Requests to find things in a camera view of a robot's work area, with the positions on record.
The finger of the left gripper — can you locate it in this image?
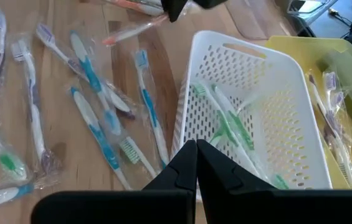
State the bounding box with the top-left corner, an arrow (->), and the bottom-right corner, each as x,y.
161,0 -> 189,22
194,0 -> 228,9

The yellow translucent plastic bin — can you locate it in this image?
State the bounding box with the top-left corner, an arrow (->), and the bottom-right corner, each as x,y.
264,35 -> 352,190

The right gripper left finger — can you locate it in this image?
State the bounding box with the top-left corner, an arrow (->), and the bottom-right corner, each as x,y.
31,139 -> 197,224

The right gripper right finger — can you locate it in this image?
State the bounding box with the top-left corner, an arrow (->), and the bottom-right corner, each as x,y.
196,139 -> 352,224

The white perforated plastic basket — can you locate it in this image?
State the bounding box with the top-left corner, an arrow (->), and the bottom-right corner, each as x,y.
171,30 -> 334,200

